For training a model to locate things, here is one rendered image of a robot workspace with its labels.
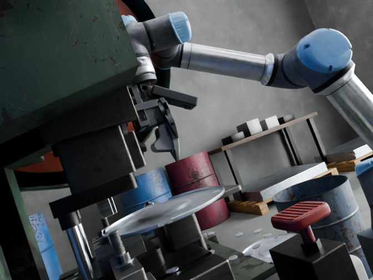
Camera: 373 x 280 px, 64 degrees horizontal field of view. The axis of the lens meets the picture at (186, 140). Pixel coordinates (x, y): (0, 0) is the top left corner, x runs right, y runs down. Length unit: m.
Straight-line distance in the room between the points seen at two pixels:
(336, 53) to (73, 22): 0.59
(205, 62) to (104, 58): 0.40
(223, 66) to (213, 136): 3.57
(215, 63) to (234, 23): 4.43
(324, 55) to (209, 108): 3.77
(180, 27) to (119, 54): 0.26
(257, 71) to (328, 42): 0.20
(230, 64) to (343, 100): 0.31
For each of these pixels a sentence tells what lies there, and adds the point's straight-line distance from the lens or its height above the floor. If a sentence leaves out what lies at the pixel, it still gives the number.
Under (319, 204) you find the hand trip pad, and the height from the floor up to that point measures 0.76.
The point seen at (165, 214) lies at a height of 0.78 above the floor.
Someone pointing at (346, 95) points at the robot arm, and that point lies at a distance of 0.85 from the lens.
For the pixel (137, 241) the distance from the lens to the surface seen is 0.62.
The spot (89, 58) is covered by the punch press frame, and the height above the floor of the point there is 1.09.
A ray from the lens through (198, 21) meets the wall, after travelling 5.03.
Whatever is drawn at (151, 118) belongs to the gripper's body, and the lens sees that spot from 0.68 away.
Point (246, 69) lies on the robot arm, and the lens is 0.90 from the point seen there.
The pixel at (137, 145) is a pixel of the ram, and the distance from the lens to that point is 0.65.
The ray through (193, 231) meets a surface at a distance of 0.67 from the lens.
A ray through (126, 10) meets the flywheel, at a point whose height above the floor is 1.47.
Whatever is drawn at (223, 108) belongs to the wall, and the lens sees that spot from 4.60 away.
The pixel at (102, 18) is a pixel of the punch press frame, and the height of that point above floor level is 1.15.
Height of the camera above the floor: 0.88
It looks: 3 degrees up
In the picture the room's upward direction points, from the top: 20 degrees counter-clockwise
